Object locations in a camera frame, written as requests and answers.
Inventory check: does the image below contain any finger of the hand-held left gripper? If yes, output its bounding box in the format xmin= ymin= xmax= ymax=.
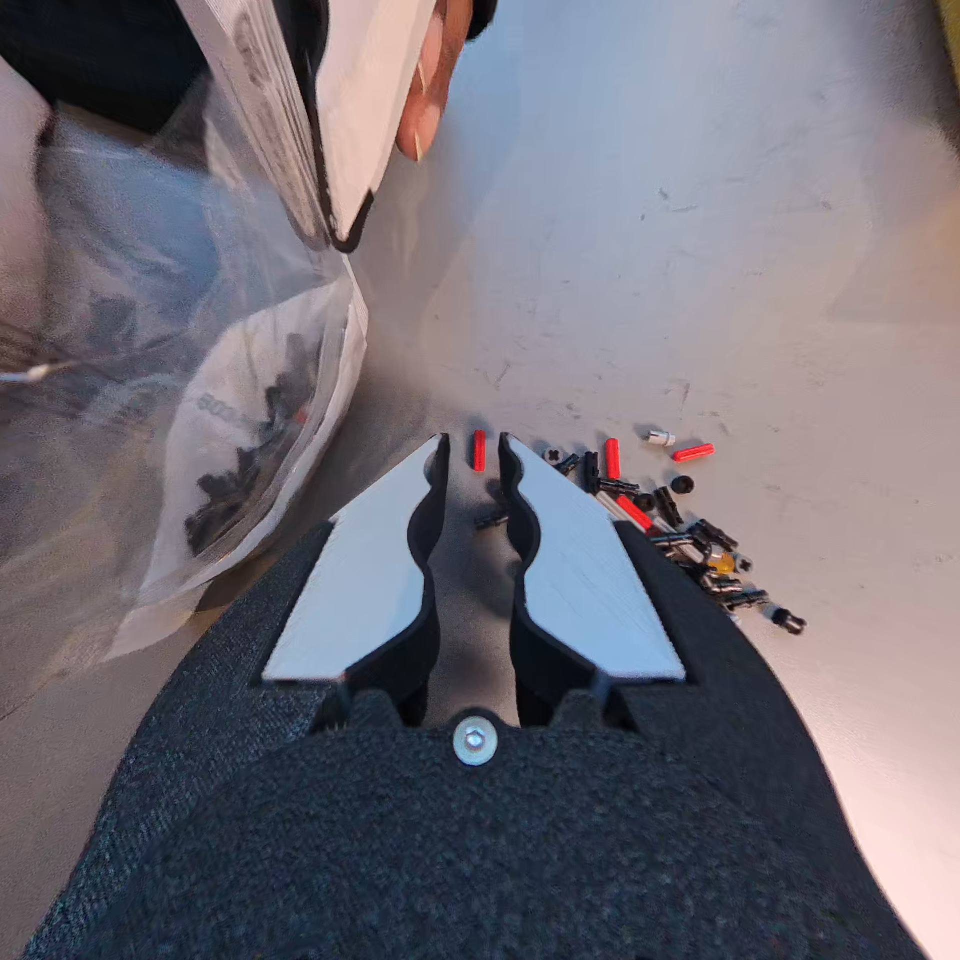
xmin=177 ymin=0 xmax=331 ymax=244
xmin=291 ymin=0 xmax=439 ymax=255

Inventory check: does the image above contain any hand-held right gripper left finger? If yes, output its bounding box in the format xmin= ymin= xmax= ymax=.
xmin=263 ymin=435 xmax=453 ymax=690

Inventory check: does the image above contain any person's left hand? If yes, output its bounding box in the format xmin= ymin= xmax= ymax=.
xmin=396 ymin=0 xmax=475 ymax=165

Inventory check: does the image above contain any grey desk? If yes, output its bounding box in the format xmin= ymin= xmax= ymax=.
xmin=0 ymin=0 xmax=960 ymax=960

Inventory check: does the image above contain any pile of mixed small plastic parts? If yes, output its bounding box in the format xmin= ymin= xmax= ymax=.
xmin=474 ymin=426 xmax=810 ymax=640

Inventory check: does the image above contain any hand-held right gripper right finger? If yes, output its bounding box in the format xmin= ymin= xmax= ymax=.
xmin=497 ymin=434 xmax=690 ymax=685

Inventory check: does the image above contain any clear plastic bag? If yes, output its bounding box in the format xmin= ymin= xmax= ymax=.
xmin=0 ymin=0 xmax=372 ymax=724

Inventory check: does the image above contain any black armrest pad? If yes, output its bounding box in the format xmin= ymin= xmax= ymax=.
xmin=0 ymin=0 xmax=214 ymax=139

